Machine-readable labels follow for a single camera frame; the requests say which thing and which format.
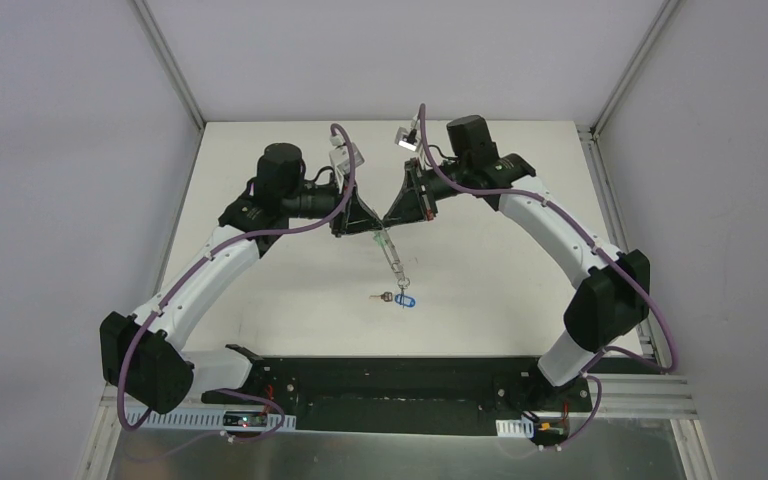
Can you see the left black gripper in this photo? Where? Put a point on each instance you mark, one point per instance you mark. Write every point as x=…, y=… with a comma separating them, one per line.
x=343, y=210

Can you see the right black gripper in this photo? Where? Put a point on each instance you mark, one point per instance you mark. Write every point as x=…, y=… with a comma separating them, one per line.
x=420, y=194

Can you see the keyring with black key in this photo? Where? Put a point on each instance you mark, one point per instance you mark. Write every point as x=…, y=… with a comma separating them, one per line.
x=383, y=239

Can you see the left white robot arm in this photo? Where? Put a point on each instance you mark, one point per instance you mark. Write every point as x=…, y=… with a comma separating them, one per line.
x=143, y=353

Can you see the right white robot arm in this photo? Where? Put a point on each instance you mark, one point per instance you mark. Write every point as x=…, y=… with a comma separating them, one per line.
x=610, y=286

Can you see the blue tag key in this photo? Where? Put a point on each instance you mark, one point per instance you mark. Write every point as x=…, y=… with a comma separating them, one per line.
x=400, y=299

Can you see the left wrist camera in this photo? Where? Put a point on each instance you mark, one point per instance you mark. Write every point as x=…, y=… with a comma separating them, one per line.
x=339, y=156

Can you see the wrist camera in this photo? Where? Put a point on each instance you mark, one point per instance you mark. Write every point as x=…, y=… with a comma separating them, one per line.
x=408, y=135
x=339, y=156

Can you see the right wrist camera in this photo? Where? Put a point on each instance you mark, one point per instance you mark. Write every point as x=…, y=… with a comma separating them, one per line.
x=408, y=135

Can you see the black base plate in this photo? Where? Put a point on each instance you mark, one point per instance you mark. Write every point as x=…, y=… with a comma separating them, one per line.
x=461, y=396

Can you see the right white cable duct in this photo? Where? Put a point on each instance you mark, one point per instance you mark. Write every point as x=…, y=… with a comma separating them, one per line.
x=515, y=428

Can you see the white cable duct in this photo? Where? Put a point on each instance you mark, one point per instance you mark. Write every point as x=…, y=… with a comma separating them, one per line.
x=515, y=428
x=237, y=419

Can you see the left white cable duct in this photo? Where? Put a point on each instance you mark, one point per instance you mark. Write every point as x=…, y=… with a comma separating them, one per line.
x=237, y=419

